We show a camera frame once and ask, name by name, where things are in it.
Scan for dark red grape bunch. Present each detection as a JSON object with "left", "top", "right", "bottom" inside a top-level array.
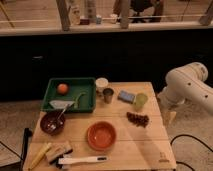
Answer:
[{"left": 126, "top": 112, "right": 149, "bottom": 127}]

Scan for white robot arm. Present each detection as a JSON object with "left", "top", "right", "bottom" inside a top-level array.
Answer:
[{"left": 157, "top": 62, "right": 213, "bottom": 126}]

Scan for red bowl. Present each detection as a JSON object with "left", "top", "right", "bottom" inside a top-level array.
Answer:
[{"left": 86, "top": 121, "right": 117, "bottom": 151}]

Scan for dark brown bowl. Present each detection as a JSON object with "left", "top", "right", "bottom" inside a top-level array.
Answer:
[{"left": 40, "top": 111, "right": 65, "bottom": 136}]

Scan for yellow-green plastic cup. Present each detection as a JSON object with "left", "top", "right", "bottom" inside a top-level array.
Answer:
[{"left": 133, "top": 93, "right": 148, "bottom": 111}]

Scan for blue sponge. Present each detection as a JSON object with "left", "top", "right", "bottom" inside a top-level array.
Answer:
[{"left": 118, "top": 90, "right": 135, "bottom": 104}]

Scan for small metal cup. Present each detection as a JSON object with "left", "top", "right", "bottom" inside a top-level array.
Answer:
[{"left": 103, "top": 88, "right": 114, "bottom": 104}]

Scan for white cup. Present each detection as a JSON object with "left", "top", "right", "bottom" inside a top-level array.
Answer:
[{"left": 95, "top": 77, "right": 109, "bottom": 96}]

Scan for green bean pod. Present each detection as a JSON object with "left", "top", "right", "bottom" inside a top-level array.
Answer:
[{"left": 74, "top": 92, "right": 86, "bottom": 109}]

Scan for green plastic tray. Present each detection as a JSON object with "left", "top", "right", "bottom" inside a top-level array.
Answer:
[{"left": 41, "top": 77, "right": 96, "bottom": 113}]

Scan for orange fruit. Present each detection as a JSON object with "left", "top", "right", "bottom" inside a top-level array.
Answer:
[{"left": 57, "top": 83, "right": 69, "bottom": 95}]

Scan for white triangular paper piece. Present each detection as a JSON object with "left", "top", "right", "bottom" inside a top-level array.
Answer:
[{"left": 49, "top": 100, "right": 74, "bottom": 109}]

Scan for metal spoon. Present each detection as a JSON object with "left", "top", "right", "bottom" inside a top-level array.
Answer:
[{"left": 50, "top": 106, "right": 69, "bottom": 130}]

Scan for black cable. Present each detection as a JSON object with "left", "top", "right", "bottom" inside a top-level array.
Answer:
[{"left": 170, "top": 133, "right": 213, "bottom": 171}]

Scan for white handled brush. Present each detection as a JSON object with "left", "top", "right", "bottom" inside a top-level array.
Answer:
[{"left": 58, "top": 156, "right": 108, "bottom": 165}]

